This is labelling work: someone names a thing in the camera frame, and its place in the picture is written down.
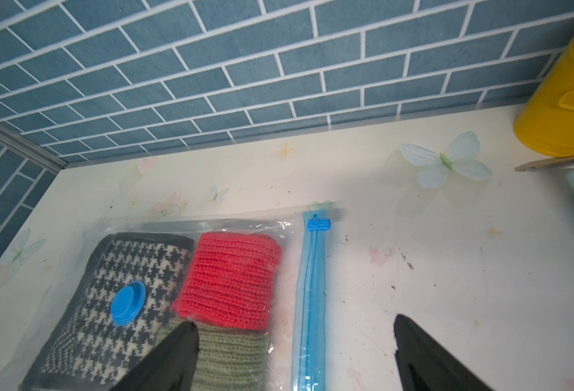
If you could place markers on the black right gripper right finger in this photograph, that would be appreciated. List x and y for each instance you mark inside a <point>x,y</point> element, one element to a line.
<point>424,364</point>

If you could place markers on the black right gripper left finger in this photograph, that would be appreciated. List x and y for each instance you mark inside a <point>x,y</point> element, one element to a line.
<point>170,366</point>

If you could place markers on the green knitted scarf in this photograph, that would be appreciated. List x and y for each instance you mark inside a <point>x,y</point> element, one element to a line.
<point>231,358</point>

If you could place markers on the black white houndstooth scarf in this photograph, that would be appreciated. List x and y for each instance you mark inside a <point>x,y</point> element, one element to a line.
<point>87,350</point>

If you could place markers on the red knitted scarf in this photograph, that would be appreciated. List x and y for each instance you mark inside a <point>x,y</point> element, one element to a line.
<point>230,281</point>

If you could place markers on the clear plastic vacuum bag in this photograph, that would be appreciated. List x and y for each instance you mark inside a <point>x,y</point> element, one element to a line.
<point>297,328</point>

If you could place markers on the yellow pen holder cup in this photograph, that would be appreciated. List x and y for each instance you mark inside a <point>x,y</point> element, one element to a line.
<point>546,124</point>

